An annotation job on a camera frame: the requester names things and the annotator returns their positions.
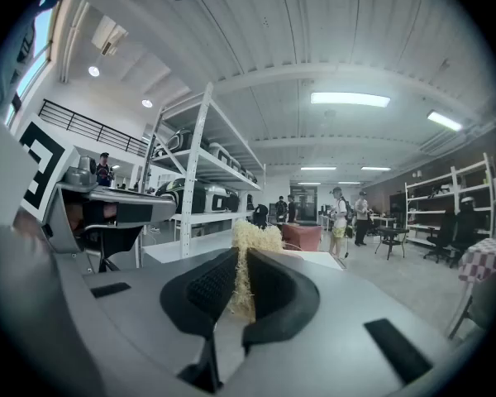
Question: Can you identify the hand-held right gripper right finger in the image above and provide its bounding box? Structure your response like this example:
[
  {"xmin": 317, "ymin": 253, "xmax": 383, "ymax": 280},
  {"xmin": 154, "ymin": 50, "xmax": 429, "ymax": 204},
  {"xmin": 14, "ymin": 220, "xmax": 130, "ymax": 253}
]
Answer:
[{"xmin": 241, "ymin": 248, "xmax": 320, "ymax": 347}]

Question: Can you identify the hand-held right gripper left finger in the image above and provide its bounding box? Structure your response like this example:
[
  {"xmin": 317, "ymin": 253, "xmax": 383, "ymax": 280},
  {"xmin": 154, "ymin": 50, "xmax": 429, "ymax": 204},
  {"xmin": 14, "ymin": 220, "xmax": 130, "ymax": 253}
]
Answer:
[{"xmin": 160, "ymin": 246, "xmax": 240, "ymax": 393}]

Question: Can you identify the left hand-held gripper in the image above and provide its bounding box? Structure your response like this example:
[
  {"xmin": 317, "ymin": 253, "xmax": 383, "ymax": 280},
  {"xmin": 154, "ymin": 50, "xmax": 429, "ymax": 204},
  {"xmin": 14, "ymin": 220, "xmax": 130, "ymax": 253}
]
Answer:
[{"xmin": 18, "ymin": 112, "xmax": 177, "ymax": 273}]

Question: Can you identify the yellowish scrubbing sponge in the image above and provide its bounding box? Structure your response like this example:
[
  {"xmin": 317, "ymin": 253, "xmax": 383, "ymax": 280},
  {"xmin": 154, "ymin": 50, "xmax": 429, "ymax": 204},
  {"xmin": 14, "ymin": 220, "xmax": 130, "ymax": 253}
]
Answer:
[{"xmin": 227, "ymin": 219, "xmax": 284, "ymax": 323}]

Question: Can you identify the person's left forearm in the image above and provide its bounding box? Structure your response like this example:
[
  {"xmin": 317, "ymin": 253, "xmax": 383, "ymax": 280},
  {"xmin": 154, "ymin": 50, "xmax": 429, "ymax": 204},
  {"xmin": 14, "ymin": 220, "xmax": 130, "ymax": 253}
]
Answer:
[{"xmin": 11, "ymin": 209, "xmax": 47, "ymax": 242}]

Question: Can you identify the person's left hand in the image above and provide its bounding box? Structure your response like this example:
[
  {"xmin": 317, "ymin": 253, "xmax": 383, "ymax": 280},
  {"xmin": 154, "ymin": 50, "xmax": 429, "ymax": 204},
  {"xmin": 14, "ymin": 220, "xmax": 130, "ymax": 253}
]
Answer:
[{"xmin": 64, "ymin": 202, "xmax": 119, "ymax": 235}]

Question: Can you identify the black balcony railing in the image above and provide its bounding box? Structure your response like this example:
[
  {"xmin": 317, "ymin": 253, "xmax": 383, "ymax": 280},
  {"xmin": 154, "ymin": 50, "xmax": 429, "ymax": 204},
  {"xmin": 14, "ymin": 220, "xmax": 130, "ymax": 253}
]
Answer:
[{"xmin": 38, "ymin": 98, "xmax": 150, "ymax": 157}]

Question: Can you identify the pink armchair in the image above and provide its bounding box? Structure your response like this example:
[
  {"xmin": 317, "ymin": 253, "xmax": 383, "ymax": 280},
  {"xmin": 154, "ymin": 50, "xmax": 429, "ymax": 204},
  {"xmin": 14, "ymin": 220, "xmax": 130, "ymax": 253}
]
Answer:
[{"xmin": 280, "ymin": 222, "xmax": 324, "ymax": 252}]

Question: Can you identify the black mesh office chair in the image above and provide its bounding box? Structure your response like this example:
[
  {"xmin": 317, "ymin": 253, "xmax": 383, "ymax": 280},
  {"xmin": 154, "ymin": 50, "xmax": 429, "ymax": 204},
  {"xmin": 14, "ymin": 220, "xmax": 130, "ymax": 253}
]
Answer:
[{"xmin": 251, "ymin": 203, "xmax": 270, "ymax": 230}]

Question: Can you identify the white air fryer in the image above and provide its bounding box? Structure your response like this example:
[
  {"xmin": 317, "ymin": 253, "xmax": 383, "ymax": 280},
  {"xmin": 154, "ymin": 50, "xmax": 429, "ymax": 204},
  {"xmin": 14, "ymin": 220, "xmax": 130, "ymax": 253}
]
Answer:
[{"xmin": 198, "ymin": 182, "xmax": 232, "ymax": 214}]

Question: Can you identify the black glass double door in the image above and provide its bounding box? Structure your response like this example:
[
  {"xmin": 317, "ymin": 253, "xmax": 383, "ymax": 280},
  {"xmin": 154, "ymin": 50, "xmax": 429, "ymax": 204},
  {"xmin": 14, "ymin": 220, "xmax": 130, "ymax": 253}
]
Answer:
[{"xmin": 289, "ymin": 182, "xmax": 322, "ymax": 223}]

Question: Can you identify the small black table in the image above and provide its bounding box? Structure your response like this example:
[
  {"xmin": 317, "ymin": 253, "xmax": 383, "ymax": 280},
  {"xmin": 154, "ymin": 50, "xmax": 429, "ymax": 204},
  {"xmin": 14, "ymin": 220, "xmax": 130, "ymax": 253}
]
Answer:
[{"xmin": 374, "ymin": 226, "xmax": 410, "ymax": 261}]

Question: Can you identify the tall white shelving rack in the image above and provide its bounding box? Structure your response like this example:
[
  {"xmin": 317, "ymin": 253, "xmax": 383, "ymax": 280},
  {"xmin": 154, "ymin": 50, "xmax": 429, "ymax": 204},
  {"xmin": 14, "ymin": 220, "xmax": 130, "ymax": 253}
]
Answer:
[{"xmin": 140, "ymin": 81, "xmax": 268, "ymax": 260}]

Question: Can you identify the large window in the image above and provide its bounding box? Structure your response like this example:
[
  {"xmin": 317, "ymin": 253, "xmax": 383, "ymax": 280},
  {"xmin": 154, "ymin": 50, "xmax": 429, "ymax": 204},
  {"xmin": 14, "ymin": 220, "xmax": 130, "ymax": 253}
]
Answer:
[{"xmin": 6, "ymin": 2, "xmax": 57, "ymax": 126}]

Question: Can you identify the row of equipment cases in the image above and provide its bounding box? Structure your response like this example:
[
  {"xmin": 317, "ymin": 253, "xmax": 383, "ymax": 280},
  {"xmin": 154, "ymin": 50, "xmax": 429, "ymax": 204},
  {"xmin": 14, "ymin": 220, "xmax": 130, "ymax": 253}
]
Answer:
[{"xmin": 155, "ymin": 128, "xmax": 260, "ymax": 184}]

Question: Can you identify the low white shelving rack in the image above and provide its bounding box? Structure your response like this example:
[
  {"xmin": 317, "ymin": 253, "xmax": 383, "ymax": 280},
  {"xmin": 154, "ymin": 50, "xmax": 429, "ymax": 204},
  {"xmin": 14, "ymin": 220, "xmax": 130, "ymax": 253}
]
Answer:
[{"xmin": 404, "ymin": 153, "xmax": 495, "ymax": 247}]

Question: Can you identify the pink checked tablecloth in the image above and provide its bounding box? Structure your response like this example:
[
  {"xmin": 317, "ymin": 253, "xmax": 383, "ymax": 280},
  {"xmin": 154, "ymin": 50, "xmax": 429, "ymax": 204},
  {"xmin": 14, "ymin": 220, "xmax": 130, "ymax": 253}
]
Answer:
[{"xmin": 457, "ymin": 237, "xmax": 496, "ymax": 283}]

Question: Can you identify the grey chair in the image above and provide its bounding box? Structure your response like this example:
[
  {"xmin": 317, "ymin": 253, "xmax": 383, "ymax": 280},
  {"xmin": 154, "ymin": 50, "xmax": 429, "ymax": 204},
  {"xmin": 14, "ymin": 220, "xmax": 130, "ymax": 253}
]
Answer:
[{"xmin": 446, "ymin": 269, "xmax": 496, "ymax": 342}]

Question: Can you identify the ceiling air conditioner unit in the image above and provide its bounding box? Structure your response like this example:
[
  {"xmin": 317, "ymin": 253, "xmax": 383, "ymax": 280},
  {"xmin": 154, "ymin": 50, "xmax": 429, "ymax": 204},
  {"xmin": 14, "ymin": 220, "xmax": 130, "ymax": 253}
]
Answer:
[{"xmin": 419, "ymin": 132, "xmax": 460, "ymax": 156}]

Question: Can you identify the silver fisheye camera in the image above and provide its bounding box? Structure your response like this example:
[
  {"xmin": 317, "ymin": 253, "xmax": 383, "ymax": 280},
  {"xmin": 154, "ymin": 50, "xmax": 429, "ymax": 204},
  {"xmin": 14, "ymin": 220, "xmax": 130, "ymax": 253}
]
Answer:
[{"xmin": 63, "ymin": 155, "xmax": 98, "ymax": 189}]

